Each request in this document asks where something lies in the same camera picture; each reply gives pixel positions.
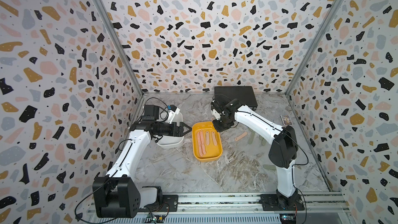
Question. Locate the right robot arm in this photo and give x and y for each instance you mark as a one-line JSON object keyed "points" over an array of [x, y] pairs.
{"points": [[282, 138]]}

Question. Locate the yellow plastic bin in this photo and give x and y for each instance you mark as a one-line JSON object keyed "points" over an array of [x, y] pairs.
{"points": [[213, 152]]}

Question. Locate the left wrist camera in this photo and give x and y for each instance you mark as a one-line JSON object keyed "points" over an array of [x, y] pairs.
{"points": [[174, 114]]}

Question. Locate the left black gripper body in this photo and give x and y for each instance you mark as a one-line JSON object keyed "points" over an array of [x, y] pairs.
{"points": [[166, 129]]}

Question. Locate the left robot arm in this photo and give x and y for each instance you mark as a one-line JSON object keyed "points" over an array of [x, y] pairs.
{"points": [[115, 194]]}

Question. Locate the white plastic bin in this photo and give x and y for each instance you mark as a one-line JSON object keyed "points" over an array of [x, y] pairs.
{"points": [[171, 141]]}

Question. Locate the long pink sheathed knife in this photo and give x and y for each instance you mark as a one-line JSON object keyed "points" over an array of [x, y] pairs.
{"points": [[199, 144]]}

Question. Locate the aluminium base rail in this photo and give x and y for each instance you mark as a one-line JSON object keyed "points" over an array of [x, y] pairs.
{"points": [[245, 208]]}

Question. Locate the pink folding knife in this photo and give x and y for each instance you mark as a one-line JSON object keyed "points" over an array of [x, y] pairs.
{"points": [[207, 138], [244, 134], [214, 138]]}

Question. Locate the black ribbed briefcase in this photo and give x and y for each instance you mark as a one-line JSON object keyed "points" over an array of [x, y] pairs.
{"points": [[245, 94]]}

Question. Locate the playing card box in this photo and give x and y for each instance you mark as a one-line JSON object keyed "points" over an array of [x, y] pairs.
{"points": [[286, 119]]}

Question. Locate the green knife near arm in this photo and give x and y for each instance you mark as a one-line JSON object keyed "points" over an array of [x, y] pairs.
{"points": [[269, 167]]}

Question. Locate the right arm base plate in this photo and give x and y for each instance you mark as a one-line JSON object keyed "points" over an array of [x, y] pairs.
{"points": [[275, 202]]}

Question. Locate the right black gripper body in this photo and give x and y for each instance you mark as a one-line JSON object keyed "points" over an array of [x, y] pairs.
{"points": [[220, 125]]}

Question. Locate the green folding knife middle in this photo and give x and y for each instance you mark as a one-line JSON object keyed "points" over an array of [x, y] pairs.
{"points": [[251, 138]]}

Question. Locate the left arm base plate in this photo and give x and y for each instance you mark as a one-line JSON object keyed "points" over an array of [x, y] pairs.
{"points": [[169, 203]]}

